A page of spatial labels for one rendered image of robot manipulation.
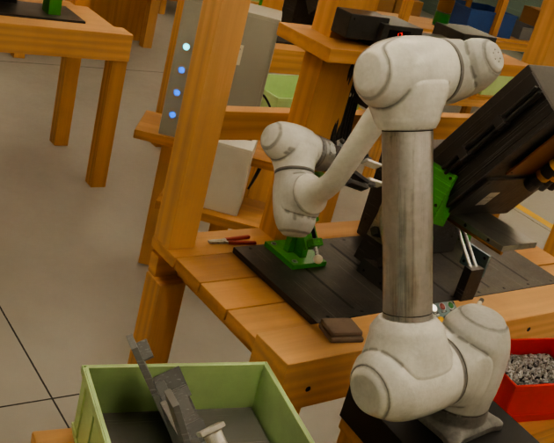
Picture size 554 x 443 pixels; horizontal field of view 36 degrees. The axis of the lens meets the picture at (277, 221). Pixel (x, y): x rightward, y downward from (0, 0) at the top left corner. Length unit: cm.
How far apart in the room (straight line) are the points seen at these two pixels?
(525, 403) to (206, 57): 123
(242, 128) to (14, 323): 153
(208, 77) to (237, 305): 61
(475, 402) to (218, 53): 110
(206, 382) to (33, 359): 165
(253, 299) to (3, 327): 154
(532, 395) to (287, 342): 66
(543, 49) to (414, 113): 167
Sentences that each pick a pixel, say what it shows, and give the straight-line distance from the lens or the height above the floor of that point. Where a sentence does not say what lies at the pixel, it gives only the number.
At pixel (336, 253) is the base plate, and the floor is 90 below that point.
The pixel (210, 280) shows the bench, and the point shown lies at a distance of 238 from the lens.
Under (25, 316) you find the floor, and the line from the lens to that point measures 373.
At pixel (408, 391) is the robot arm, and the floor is 112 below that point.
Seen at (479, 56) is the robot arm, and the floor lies 172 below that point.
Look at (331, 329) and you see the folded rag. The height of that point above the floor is 93.
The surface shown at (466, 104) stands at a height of 19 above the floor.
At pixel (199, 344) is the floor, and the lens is 375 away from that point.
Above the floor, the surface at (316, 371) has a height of 86.
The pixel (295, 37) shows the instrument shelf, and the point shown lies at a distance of 248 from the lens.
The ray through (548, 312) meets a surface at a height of 90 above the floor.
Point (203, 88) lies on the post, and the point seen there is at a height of 137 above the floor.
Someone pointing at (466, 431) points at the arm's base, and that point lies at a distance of 196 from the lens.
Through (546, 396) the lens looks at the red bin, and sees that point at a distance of 240.
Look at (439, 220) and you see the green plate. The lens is 258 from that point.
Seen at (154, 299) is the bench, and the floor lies 70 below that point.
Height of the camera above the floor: 200
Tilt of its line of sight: 23 degrees down
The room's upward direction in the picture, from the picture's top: 15 degrees clockwise
